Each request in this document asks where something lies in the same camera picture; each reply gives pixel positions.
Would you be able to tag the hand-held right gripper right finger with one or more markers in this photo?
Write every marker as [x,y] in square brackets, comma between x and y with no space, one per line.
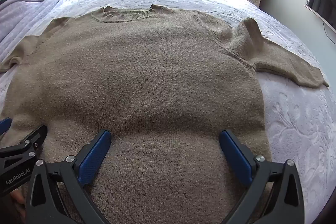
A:
[236,155]

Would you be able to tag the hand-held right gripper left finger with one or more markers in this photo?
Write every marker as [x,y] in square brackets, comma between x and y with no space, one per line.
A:
[95,155]

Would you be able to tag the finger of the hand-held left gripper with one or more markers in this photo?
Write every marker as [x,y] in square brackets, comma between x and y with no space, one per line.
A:
[4,126]
[36,137]

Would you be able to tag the brown knit sweater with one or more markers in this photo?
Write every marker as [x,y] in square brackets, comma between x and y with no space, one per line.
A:
[157,69]

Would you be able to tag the lavender embossed bedspread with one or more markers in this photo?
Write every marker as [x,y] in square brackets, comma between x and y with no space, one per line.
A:
[296,134]

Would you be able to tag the lavender striped blanket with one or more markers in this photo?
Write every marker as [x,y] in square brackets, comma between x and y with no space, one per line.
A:
[26,19]

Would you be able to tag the wall mounted television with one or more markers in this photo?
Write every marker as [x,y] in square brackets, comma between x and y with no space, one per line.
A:
[321,3]

